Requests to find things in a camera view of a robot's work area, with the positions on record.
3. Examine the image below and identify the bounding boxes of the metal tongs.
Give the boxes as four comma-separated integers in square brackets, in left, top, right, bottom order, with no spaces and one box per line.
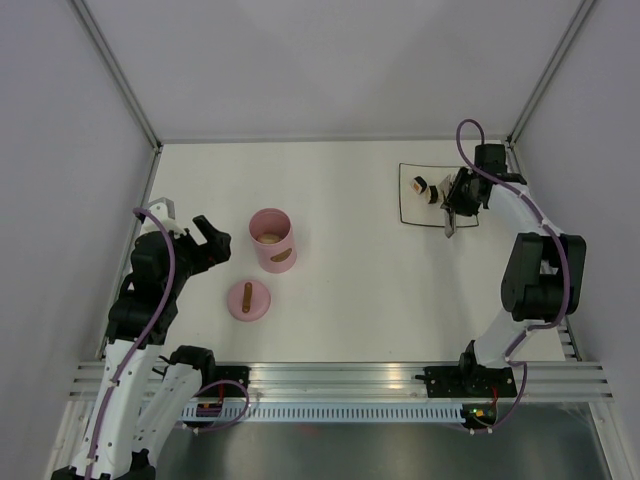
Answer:
[439,175,456,238]

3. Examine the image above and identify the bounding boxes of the sushi roll piece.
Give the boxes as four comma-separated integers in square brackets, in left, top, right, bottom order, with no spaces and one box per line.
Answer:
[411,176,429,195]
[425,185,440,205]

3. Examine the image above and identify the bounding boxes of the round beige bun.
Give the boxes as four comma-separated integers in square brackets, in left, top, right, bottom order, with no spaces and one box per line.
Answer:
[257,233,281,245]

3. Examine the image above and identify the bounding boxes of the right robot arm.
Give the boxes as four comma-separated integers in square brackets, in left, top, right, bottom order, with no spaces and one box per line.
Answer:
[443,143,586,395]

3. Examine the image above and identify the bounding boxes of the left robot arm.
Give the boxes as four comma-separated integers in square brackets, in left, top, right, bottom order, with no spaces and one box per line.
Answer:
[52,208,231,479]

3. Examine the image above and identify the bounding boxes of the pink cylindrical lunch box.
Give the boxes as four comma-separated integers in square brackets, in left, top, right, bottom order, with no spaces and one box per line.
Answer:
[249,208,297,274]

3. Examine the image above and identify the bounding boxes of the pink lunch box lid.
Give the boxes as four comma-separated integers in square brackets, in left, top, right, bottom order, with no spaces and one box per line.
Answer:
[226,280,271,322]

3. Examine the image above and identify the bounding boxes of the white square plate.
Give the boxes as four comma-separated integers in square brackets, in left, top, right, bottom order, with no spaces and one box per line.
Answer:
[398,163,479,229]

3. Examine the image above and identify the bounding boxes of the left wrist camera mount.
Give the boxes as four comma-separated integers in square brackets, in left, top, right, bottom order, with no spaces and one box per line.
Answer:
[146,197,186,238]

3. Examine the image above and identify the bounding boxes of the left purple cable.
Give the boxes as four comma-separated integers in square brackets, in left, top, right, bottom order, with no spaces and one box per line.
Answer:
[85,207,177,480]

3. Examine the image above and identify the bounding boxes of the left frame post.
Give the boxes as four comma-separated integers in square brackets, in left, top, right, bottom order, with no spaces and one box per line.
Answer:
[67,0,162,151]

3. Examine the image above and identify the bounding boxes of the frame post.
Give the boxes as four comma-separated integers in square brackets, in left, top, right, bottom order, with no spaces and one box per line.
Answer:
[505,0,599,148]
[67,0,162,151]

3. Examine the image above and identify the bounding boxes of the white cable duct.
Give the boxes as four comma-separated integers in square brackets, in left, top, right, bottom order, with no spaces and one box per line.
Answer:
[167,403,464,424]

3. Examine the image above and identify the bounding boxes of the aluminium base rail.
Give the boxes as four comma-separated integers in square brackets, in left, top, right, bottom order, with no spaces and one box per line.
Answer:
[67,360,615,401]

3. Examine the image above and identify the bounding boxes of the right frame post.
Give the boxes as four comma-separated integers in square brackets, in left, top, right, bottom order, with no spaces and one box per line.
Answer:
[505,0,599,148]

